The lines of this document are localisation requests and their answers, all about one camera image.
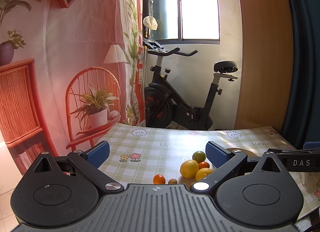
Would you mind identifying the dark teal curtain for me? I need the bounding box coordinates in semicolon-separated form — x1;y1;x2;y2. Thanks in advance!
281;0;319;149

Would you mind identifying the beige plate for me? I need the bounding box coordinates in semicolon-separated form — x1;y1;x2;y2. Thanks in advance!
226;148;257;157

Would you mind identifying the green citrus fruit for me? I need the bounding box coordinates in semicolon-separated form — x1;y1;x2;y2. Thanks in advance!
192;151;206;163

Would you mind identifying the white cloth on bike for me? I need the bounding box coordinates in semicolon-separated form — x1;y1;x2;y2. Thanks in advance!
143;16;158;30

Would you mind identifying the small brown longan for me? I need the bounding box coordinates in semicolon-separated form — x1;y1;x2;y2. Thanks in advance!
168;178;178;184

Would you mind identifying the wooden wardrobe panel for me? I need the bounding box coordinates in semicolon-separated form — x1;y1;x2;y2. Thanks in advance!
235;0;293;132

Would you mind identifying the window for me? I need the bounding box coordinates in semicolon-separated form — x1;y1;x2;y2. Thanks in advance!
143;0;221;44

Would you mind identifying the orange kumquat mandarin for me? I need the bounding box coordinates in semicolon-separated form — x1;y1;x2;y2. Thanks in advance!
153;174;166;184

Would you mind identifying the small orange tangerine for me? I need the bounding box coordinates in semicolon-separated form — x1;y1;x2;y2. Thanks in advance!
198;162;210;170

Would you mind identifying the black exercise bike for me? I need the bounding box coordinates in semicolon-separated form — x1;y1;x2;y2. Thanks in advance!
143;38;241;131

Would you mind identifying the printed pink backdrop cloth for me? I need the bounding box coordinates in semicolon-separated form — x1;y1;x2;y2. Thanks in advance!
0;0;147;232

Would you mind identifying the large yellow orange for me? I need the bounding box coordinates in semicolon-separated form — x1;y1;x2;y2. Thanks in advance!
180;160;199;179

